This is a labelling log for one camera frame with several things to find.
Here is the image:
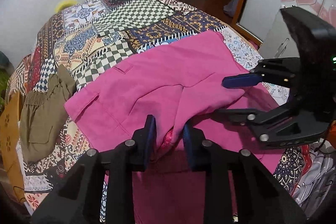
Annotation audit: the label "grey crumpled cloth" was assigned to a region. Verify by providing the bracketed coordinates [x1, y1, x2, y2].
[292, 141, 335, 218]

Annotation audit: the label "orange right sleeve forearm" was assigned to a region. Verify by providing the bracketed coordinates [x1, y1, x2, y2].
[326, 121, 336, 149]

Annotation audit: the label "yellow pillow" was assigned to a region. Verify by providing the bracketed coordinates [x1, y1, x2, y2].
[54, 0, 78, 13]

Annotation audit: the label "olive green pants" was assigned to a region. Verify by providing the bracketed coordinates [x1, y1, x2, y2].
[19, 65, 76, 164]

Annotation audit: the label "pink pants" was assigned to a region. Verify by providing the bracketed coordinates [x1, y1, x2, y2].
[65, 31, 282, 223]

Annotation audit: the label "white suitcase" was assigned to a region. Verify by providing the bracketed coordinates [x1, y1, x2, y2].
[259, 5, 299, 59]

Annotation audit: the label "yellow wooden side table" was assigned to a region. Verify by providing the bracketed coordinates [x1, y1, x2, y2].
[1, 91, 26, 203]

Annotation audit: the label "patchwork patterned bedspread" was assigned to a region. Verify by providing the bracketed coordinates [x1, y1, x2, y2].
[5, 0, 312, 214]

